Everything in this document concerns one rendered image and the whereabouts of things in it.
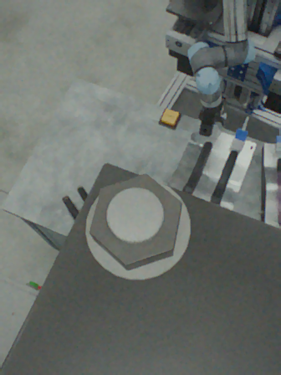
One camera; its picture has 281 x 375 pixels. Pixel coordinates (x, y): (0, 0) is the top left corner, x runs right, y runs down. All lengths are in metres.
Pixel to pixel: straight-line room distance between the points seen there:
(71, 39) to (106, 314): 2.95
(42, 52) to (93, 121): 1.43
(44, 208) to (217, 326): 1.43
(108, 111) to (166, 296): 1.56
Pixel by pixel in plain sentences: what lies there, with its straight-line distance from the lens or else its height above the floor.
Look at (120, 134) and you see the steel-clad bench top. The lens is 1.89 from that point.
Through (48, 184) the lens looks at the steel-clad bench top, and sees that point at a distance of 1.85.
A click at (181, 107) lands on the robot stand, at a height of 0.21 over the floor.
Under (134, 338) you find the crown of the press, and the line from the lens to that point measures 0.45.
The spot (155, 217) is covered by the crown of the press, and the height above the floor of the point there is 2.05.
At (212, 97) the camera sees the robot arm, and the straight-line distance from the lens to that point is 1.49.
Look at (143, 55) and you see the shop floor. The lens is 3.14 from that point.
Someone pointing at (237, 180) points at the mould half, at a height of 0.88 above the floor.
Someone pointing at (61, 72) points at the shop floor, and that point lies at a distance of 3.14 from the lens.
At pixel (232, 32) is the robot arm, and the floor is 1.33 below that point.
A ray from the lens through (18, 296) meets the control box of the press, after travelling 1.05.
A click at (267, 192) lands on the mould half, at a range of 1.71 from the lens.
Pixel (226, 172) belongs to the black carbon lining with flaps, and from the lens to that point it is 1.73.
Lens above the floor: 2.46
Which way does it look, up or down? 68 degrees down
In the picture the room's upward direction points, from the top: 8 degrees counter-clockwise
